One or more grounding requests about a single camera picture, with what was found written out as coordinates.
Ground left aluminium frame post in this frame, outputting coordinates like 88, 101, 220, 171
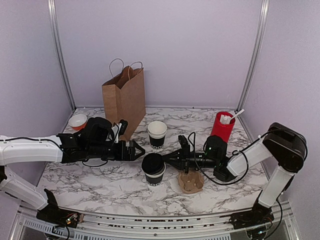
47, 0, 76, 112

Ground sugar packets in container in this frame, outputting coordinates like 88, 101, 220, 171
220, 114, 233, 125

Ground aluminium frame post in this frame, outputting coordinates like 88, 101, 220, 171
236, 0, 270, 111
47, 0, 76, 112

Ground right aluminium frame post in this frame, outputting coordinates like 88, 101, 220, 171
236, 0, 270, 111

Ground brown paper bag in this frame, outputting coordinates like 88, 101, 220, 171
102, 65, 146, 141

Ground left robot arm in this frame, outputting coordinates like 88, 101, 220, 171
0, 117, 146, 228

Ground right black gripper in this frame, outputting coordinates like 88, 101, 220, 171
162, 144, 218, 173

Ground red cylindrical container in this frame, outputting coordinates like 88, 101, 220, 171
210, 111, 236, 143

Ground black paper coffee cup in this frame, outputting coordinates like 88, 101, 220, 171
144, 164, 166, 187

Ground stack of paper cups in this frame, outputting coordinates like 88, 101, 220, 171
147, 121, 167, 150

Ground orange white bowl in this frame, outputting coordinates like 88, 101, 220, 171
68, 113, 88, 131

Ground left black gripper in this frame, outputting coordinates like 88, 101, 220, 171
87, 139, 146, 161

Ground cardboard cup carrier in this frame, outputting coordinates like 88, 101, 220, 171
177, 170, 205, 194

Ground black plastic cup lid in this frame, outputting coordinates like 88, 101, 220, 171
141, 153, 165, 175

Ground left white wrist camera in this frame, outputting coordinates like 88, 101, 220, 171
111, 119, 128, 143

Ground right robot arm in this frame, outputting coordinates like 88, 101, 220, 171
162, 122, 308, 229

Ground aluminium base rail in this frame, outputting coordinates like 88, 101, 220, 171
9, 202, 301, 240

